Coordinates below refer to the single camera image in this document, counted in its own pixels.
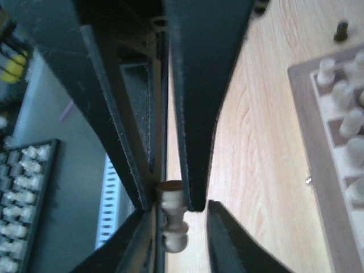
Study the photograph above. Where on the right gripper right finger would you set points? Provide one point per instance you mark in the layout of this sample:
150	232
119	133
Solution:
231	248

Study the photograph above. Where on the wooden chess board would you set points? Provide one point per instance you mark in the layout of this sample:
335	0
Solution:
331	173

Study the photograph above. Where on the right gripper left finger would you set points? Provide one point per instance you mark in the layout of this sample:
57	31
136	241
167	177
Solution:
129	249

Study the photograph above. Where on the white chess piece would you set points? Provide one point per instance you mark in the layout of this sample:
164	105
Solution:
353	152
352	123
341	94

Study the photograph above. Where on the black frame rail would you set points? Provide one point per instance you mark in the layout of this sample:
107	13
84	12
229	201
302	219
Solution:
160	254

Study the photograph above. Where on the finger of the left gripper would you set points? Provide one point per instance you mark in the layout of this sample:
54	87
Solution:
84	59
205	40

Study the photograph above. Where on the dark chess piece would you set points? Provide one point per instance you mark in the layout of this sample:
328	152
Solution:
341	34

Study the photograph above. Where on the white slotted cable duct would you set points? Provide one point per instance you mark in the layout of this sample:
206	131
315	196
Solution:
115	205

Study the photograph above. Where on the reference chess set picture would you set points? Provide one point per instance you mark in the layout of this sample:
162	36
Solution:
25	173

